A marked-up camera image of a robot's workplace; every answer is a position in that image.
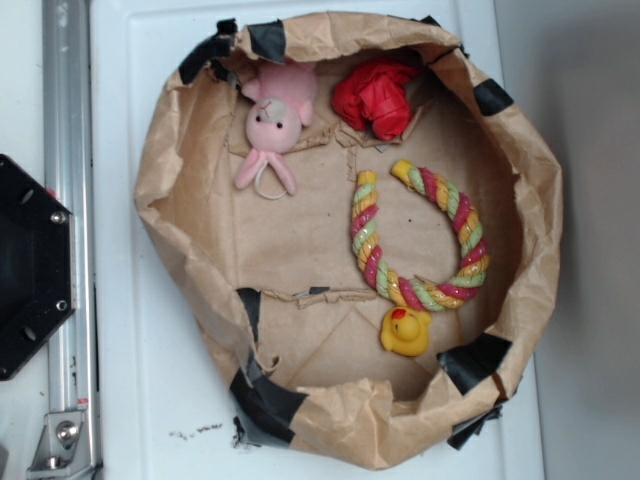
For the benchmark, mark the red crumpled paper ball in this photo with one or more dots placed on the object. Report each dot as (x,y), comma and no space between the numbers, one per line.
(373,94)

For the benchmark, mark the metal corner bracket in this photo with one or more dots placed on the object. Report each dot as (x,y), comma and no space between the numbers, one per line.
(64,448)

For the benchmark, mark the pink plush bunny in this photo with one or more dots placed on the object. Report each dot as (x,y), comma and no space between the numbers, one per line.
(283,97)

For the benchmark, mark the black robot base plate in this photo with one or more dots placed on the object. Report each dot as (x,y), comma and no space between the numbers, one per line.
(36,267)

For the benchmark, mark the aluminium frame rail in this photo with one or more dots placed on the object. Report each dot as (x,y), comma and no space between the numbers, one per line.
(72,351)

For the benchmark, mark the yellow rubber duck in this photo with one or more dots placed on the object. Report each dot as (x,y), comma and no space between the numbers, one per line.
(405,331)

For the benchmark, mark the multicolour twisted rope toy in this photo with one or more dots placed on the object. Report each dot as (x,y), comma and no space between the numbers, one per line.
(417,294)

